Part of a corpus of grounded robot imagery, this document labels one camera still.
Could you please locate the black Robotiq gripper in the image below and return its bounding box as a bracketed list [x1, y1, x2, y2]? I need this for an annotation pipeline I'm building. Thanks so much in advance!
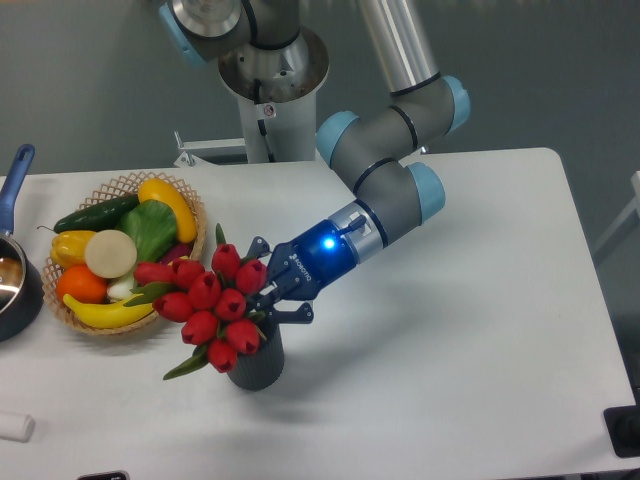
[248, 220, 357, 325]

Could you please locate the red tulip bouquet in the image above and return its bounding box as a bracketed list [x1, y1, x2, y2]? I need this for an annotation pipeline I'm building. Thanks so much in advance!
[125, 225, 267, 380]

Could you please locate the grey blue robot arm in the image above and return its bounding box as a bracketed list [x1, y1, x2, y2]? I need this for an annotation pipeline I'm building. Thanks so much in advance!
[159, 1, 470, 324]

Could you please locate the dark grey ribbed vase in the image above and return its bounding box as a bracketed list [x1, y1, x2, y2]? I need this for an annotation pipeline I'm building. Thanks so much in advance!
[227, 318, 285, 391]

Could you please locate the purple eggplant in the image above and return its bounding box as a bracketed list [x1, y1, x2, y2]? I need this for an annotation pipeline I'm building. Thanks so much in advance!
[158, 243, 192, 265]

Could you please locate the green leafy bok choy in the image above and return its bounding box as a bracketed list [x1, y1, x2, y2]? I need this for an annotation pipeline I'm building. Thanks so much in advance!
[106, 199, 180, 302]

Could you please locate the yellow squash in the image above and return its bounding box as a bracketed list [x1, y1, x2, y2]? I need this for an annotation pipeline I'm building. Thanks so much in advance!
[138, 178, 197, 243]

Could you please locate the yellow banana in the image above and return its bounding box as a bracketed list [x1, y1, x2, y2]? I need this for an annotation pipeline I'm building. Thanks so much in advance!
[62, 255, 191, 330]

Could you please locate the round beige onion slice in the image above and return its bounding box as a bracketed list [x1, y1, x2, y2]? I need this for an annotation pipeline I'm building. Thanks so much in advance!
[84, 230, 137, 279]

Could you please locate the green cucumber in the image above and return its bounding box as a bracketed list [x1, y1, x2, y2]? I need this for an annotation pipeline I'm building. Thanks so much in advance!
[38, 195, 139, 234]

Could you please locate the orange fruit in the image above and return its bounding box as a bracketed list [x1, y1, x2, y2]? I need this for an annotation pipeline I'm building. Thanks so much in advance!
[56, 265, 107, 304]

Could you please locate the yellow bell pepper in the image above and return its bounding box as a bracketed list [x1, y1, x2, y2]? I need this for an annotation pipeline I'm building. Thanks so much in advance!
[50, 230, 96, 269]

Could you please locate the smartphone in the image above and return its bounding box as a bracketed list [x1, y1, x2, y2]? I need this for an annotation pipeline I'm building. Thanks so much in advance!
[76, 470, 129, 480]

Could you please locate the white cylinder object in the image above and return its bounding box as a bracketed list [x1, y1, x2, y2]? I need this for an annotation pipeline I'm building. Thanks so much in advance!
[0, 411, 36, 443]

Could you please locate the black device at table edge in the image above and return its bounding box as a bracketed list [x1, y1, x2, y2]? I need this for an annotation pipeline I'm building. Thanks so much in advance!
[603, 405, 639, 458]

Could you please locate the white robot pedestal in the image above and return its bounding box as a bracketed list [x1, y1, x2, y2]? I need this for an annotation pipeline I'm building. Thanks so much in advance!
[172, 27, 356, 169]

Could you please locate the dark pot with blue handle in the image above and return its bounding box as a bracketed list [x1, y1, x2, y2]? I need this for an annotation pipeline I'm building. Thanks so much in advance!
[1, 144, 43, 342]

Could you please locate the white frame at right edge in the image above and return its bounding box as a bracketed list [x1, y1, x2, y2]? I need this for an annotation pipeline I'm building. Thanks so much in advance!
[592, 171, 639, 265]

